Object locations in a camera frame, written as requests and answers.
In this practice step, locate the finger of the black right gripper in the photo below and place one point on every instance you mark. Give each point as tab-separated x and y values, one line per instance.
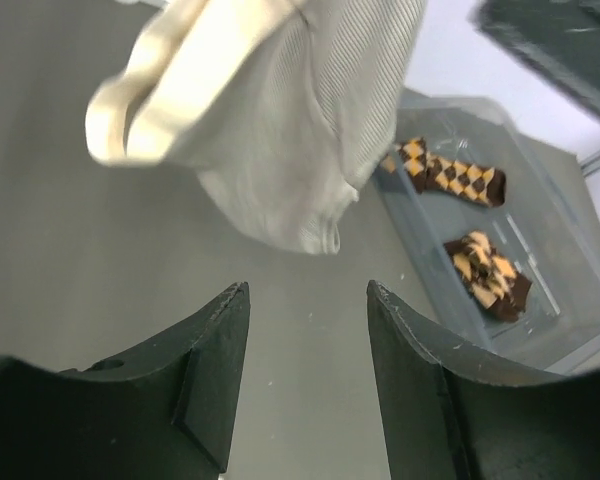
558	40

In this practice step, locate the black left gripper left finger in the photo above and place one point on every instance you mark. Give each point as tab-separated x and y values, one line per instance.
162	409

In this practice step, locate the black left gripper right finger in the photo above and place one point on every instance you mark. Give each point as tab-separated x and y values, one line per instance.
452	410

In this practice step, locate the cream white ribbed sock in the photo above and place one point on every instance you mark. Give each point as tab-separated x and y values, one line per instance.
283	109

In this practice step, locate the brown orange argyle sock crumpled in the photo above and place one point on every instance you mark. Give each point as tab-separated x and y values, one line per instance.
490	277

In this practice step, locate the brown orange argyle sock flat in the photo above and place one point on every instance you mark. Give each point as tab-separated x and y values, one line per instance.
481	185

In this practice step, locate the clear plastic bin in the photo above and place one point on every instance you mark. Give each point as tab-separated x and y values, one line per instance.
535	229

